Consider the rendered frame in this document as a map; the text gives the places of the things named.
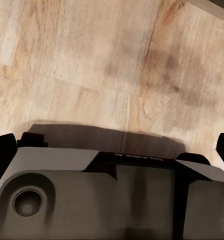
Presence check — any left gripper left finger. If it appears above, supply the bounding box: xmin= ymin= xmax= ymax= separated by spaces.
xmin=0 ymin=133 xmax=18 ymax=179

